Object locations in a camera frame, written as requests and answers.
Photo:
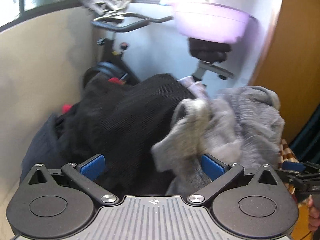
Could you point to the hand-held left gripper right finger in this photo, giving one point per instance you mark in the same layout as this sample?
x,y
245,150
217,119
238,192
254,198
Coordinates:
x,y
212,166

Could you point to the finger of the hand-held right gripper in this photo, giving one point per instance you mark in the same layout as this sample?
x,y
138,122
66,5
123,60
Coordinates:
x,y
292,165

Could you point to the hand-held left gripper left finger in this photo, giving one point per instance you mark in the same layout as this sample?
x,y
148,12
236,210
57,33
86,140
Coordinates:
x,y
92,166

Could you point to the grey knit sweater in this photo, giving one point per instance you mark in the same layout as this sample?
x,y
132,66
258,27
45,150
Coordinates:
x,y
237,130

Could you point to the black knit sweater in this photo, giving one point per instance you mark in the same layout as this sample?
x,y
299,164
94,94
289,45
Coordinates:
x,y
120,120

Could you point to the person's right hand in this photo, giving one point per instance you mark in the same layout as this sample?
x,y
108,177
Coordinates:
x,y
315,222

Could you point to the brown striped shirt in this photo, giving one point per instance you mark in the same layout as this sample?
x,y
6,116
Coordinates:
x,y
287,155

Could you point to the teal curtain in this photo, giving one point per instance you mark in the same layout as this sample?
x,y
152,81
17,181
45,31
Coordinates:
x,y
310,145

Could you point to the dark jacket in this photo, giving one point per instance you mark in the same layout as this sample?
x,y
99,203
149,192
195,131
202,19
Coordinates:
x,y
40,145

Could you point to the light pink garment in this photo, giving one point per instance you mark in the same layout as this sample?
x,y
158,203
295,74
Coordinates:
x,y
195,87

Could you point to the black exercise bike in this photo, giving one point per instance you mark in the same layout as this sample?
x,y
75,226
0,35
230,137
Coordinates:
x,y
117,27

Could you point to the pink plastic basin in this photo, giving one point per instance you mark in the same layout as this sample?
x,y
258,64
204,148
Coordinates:
x,y
212,22

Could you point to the beige rag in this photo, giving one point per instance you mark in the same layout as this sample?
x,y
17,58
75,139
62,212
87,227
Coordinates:
x,y
123,1

